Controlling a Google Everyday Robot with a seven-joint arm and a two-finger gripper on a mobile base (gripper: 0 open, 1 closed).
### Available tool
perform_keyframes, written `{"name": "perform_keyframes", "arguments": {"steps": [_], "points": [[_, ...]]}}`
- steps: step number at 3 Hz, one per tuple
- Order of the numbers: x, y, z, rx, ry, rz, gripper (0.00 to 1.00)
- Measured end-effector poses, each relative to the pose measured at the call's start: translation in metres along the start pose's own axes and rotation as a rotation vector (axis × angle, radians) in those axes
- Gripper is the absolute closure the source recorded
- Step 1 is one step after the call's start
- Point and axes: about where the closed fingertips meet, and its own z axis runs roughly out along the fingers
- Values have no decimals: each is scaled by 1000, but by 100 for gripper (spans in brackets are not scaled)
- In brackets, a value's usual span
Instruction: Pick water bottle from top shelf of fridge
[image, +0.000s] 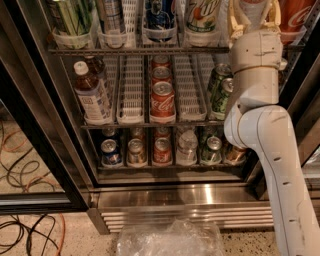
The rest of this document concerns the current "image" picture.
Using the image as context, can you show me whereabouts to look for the blue Pepsi bottle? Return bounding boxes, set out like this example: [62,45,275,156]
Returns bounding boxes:
[145,0,175,42]

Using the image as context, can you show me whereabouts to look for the rear green soda can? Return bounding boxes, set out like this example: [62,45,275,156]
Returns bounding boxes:
[207,63,232,99]

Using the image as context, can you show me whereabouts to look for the rear blue Pepsi can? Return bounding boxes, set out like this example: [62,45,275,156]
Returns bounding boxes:
[102,128,120,141]

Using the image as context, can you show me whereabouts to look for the empty white shelf tray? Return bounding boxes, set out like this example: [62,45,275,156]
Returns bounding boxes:
[173,55,207,122]
[116,56,145,125]

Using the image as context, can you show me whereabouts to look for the gold can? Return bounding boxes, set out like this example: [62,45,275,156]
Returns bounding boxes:
[130,127,145,141]
[128,138,146,165]

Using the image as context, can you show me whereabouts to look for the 7up bottle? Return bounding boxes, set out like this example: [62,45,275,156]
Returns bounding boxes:
[185,0,221,33]

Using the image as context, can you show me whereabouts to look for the clear plastic bag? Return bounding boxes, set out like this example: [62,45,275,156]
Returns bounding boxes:
[116,219,225,256]

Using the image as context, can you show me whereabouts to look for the front gold can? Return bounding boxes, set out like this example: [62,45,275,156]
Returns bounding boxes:
[128,138,146,165]

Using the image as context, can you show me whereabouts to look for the orange floor cable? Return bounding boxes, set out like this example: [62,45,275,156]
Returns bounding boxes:
[53,213,67,256]

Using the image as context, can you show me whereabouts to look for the glass fridge door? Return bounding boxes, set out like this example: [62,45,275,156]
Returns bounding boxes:
[298,122,320,199]
[0,0,90,214]

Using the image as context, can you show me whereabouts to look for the red Coca-Cola bottle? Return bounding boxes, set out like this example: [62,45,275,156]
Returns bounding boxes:
[279,0,316,45]

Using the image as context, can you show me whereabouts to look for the rear left tea bottle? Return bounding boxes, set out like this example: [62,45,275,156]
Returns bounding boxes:
[84,56,110,95]

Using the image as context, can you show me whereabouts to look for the green tall bottle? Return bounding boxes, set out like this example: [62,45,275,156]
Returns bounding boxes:
[45,0,93,36]

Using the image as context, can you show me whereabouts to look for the red can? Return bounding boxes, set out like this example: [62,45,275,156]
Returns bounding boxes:
[154,126,171,140]
[153,137,171,164]

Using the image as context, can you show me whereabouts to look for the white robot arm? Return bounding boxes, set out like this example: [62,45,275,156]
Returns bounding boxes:
[224,0,320,256]

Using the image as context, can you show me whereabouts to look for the middle Coca-Cola can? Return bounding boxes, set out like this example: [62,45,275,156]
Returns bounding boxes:
[151,67,172,84]

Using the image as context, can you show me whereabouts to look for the front Coca-Cola can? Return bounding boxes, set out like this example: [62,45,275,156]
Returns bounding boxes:
[151,82,174,117]

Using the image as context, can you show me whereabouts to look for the rear gold can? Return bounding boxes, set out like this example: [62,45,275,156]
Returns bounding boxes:
[130,127,145,141]

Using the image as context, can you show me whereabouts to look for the clear water bottle top shelf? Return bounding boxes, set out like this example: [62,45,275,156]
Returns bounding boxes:
[218,0,266,33]

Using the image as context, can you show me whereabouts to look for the front green soda can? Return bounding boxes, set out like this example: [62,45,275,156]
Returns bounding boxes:
[212,78,233,120]

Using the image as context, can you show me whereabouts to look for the small water bottle bottom shelf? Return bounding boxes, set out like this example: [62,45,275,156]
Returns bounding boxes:
[176,130,198,166]

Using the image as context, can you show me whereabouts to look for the green soda can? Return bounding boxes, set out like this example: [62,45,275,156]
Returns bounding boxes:
[212,78,233,120]
[207,63,232,99]

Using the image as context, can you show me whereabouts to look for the front left tea bottle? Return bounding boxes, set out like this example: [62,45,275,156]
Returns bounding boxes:
[74,61,110,125]

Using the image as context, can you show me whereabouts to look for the left glass fridge door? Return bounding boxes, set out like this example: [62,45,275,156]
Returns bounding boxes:
[0,0,90,214]

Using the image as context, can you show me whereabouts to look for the tea bottle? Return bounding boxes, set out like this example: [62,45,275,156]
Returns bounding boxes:
[74,61,110,125]
[84,56,110,95]

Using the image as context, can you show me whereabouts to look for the black floor cable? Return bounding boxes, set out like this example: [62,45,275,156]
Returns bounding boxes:
[0,213,60,256]

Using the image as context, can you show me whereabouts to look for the silver tall can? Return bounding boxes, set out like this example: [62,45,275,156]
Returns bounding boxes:
[96,0,126,49]

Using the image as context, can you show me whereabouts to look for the coca-cola can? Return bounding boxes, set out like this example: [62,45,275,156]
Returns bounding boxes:
[151,82,174,117]
[151,55,171,68]
[151,67,172,84]

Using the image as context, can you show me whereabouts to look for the empty white shelf tray right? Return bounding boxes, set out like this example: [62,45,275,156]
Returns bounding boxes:
[173,55,207,122]

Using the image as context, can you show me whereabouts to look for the blue pepsi can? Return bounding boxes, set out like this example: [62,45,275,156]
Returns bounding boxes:
[101,139,122,165]
[102,128,120,141]

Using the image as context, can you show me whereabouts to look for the empty white shelf tray left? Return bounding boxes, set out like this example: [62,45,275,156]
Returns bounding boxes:
[116,56,145,125]

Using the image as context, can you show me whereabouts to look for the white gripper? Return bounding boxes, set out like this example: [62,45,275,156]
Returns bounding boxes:
[227,0,283,73]

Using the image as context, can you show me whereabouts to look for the rear red bottom can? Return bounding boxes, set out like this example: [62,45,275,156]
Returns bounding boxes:
[154,126,171,140]

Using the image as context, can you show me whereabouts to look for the front green bottom can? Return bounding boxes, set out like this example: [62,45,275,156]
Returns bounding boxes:
[201,136,222,165]

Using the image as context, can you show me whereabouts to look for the right glass fridge door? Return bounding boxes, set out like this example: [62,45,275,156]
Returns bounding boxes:
[298,122,320,199]

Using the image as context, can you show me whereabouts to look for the rear Coca-Cola can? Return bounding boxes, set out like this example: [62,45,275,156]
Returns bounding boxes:
[151,55,171,68]

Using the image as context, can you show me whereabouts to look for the front bronze bottom can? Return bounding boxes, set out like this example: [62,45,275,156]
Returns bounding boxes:
[224,142,246,165]

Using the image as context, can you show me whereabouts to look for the front blue Pepsi can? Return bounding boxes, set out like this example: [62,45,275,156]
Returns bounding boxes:
[101,139,122,165]

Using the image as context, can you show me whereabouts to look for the front red bottom can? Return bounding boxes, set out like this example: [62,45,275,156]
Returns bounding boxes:
[153,137,171,164]

